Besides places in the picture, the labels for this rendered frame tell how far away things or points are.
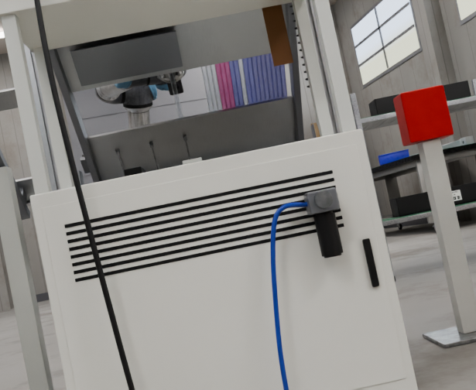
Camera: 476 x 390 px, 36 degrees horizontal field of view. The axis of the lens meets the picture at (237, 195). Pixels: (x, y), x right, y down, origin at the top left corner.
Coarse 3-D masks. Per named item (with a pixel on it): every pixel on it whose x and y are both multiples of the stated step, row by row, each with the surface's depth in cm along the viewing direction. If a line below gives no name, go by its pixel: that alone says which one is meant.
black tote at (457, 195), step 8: (464, 184) 438; (472, 184) 438; (456, 192) 438; (464, 192) 438; (472, 192) 438; (392, 200) 445; (400, 200) 437; (408, 200) 437; (416, 200) 437; (424, 200) 437; (456, 200) 438; (464, 200) 438; (472, 200) 438; (392, 208) 449; (400, 208) 437; (408, 208) 437; (416, 208) 437; (424, 208) 437; (392, 216) 453; (400, 216) 436
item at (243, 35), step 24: (192, 24) 211; (216, 24) 213; (240, 24) 214; (264, 24) 215; (72, 48) 210; (96, 48) 207; (120, 48) 209; (144, 48) 210; (168, 48) 211; (192, 48) 217; (216, 48) 218; (240, 48) 220; (264, 48) 221; (72, 72) 216; (96, 72) 213; (120, 72) 214; (144, 72) 215; (168, 72) 221
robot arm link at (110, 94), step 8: (136, 80) 248; (144, 80) 249; (96, 88) 277; (104, 88) 270; (112, 88) 263; (120, 88) 257; (128, 88) 254; (104, 96) 278; (112, 96) 275; (120, 96) 284
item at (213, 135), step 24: (192, 120) 235; (216, 120) 237; (240, 120) 238; (264, 120) 240; (288, 120) 242; (96, 144) 235; (120, 144) 237; (144, 144) 238; (168, 144) 240; (192, 144) 242; (216, 144) 243; (240, 144) 245; (264, 144) 247; (120, 168) 244; (144, 168) 245
